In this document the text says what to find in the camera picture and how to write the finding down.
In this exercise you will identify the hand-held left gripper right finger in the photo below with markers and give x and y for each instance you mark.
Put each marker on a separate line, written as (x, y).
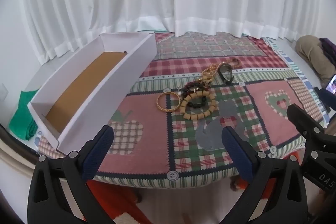
(233, 153)

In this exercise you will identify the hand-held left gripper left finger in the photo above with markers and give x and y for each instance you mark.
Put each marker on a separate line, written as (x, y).
(98, 150)

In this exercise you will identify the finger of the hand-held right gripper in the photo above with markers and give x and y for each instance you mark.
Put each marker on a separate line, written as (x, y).
(302, 119)

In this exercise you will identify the white cardboard box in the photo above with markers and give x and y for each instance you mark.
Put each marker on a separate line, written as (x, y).
(86, 87)

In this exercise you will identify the gold bangle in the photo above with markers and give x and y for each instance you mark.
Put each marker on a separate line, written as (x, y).
(158, 103)

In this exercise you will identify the dark wristwatch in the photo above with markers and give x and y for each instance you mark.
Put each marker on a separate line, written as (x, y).
(223, 69)

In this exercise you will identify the patchwork plaid cloth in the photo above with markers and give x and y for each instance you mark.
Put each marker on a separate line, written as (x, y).
(236, 119)

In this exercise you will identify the phone with lit screen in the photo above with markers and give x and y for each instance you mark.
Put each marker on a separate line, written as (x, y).
(332, 85)

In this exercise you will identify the orange patterned rug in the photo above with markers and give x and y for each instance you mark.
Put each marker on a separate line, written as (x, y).
(118, 203)

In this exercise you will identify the purple cloth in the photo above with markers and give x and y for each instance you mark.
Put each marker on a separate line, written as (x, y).
(328, 47)

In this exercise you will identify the green cloth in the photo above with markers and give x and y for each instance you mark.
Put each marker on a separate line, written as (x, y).
(22, 119)

